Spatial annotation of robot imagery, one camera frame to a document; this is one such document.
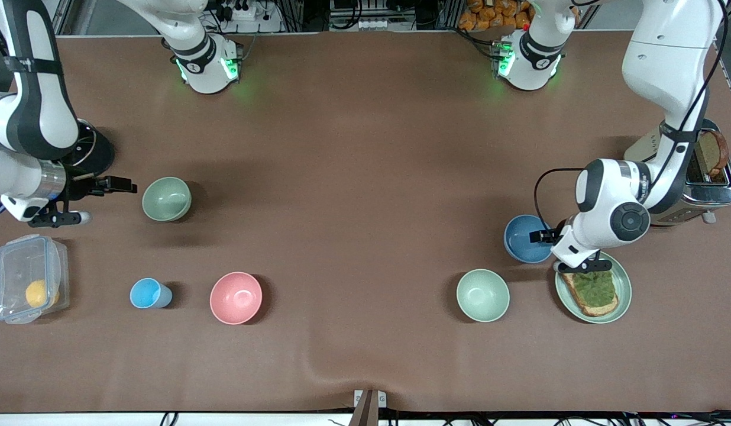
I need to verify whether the white power strip with plugs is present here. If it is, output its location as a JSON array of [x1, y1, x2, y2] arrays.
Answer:
[[215, 0, 283, 34]]

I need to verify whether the glass pot lid blue knob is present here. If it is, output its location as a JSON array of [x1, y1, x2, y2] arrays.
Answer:
[[76, 120, 98, 170]]

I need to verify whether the brown toast slice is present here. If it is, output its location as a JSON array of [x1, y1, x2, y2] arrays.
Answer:
[[697, 129, 730, 178]]

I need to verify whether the black pot blue handle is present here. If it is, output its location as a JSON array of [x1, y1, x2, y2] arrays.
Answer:
[[0, 120, 115, 215]]

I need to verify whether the pale green bowl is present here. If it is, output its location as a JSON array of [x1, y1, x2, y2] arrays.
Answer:
[[457, 269, 510, 323], [142, 177, 192, 222]]

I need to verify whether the pink bowl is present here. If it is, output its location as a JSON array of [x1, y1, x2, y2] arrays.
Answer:
[[210, 272, 263, 325]]

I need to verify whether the yellow lemon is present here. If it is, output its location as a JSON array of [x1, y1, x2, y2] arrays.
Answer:
[[25, 279, 60, 309]]

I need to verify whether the brown table mat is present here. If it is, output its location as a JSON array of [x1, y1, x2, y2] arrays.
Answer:
[[0, 30, 731, 415]]

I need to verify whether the bread slice with crust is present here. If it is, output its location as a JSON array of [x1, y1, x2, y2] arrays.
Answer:
[[561, 271, 619, 318]]

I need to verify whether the clear plastic lidded container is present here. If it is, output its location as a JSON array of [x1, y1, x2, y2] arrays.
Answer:
[[0, 234, 70, 325]]

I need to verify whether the blue bowl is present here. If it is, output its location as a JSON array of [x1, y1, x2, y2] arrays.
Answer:
[[504, 214, 555, 264]]

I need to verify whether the light blue cup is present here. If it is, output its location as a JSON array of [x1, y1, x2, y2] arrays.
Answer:
[[130, 277, 173, 309]]

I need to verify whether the green lettuce leaf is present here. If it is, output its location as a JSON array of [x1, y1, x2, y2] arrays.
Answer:
[[571, 271, 616, 308]]

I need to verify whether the pale green plate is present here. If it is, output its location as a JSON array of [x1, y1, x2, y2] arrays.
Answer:
[[555, 251, 633, 325]]

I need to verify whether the metal table edge bracket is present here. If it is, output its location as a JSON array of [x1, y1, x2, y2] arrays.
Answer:
[[354, 389, 387, 426]]

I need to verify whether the beige chrome toaster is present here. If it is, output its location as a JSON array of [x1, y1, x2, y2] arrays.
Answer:
[[623, 117, 731, 227]]

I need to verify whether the bag of orange snacks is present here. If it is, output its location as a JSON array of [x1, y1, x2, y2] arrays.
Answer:
[[458, 0, 533, 33]]

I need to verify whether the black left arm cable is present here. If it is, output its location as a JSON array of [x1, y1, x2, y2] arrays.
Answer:
[[533, 0, 730, 233]]

